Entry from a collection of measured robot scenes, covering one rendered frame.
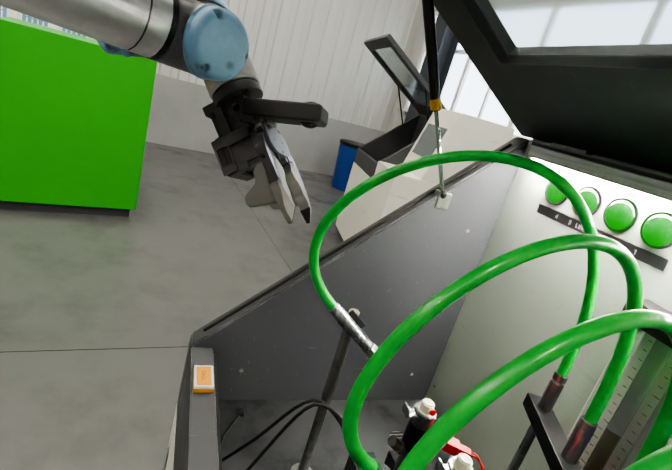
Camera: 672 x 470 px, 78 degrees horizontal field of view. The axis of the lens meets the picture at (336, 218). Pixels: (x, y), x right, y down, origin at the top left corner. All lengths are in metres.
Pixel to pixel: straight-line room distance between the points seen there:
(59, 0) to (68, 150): 3.25
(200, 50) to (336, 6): 6.97
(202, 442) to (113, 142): 3.18
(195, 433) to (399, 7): 7.67
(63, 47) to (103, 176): 0.94
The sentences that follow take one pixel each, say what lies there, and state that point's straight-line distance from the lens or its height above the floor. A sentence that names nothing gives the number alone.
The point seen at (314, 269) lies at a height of 1.20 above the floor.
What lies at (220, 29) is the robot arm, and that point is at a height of 1.46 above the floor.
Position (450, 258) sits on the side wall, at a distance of 0.88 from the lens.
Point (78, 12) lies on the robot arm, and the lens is 0.45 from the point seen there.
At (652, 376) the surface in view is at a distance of 0.68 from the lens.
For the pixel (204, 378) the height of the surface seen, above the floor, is 0.96.
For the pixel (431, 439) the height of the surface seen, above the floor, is 1.23.
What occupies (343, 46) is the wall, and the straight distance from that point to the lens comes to 7.46.
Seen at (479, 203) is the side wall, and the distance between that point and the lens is 0.86.
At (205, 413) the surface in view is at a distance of 0.70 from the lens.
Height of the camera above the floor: 1.43
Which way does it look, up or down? 16 degrees down
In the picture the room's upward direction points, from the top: 16 degrees clockwise
